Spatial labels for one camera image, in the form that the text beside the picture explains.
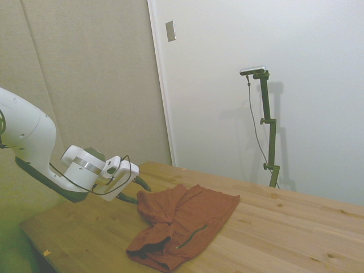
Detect rust red shorts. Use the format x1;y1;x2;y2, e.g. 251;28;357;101
126;183;241;273

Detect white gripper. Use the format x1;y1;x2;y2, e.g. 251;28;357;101
100;160;152;205

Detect silver stereo camera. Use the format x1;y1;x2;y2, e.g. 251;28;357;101
239;65;268;77

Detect grey wall switch plate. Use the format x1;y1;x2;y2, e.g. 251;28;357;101
165;20;178;43

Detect white door frame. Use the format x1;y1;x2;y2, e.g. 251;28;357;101
147;0;177;167

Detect dark green camera stand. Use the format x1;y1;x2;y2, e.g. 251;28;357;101
253;71;281;188

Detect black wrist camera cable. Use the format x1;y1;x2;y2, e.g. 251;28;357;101
48;155;132;197

